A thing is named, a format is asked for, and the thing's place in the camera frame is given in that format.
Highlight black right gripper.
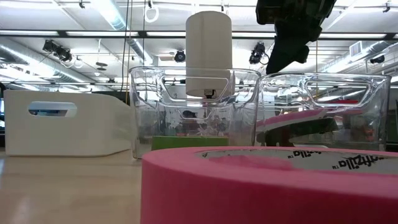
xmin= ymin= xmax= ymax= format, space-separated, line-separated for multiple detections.
xmin=255 ymin=0 xmax=338 ymax=75

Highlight silver ceiling duct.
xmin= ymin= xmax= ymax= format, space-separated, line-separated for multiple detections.
xmin=93 ymin=0 xmax=154 ymax=65
xmin=0 ymin=43 xmax=91 ymax=91
xmin=320 ymin=40 xmax=398 ymax=73

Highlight white plastic bin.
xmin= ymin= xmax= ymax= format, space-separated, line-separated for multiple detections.
xmin=3 ymin=89 xmax=134 ymax=157

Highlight black hanging cables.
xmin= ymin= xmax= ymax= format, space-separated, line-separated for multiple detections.
xmin=123 ymin=0 xmax=132 ymax=105

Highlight black ceiling spotlight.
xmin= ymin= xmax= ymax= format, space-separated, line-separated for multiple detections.
xmin=42 ymin=39 xmax=73 ymax=62
xmin=369 ymin=54 xmax=386 ymax=65
xmin=174 ymin=49 xmax=187 ymax=63
xmin=248 ymin=42 xmax=270 ymax=65

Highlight clear plastic bin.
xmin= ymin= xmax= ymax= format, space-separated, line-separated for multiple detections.
xmin=129 ymin=65 xmax=262 ymax=159
xmin=259 ymin=72 xmax=392 ymax=152

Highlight black stapler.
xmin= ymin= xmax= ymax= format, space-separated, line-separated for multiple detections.
xmin=257 ymin=119 xmax=340 ymax=147

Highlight white paper cup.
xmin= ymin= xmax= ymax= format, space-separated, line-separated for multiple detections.
xmin=185 ymin=11 xmax=234 ymax=100

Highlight green tape roll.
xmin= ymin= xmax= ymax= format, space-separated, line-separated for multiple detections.
xmin=151 ymin=136 xmax=230 ymax=151

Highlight white hanging ring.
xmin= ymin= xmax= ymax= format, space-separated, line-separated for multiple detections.
xmin=144 ymin=6 xmax=160 ymax=24

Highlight pink tape roll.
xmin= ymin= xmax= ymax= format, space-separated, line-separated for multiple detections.
xmin=140 ymin=146 xmax=398 ymax=224

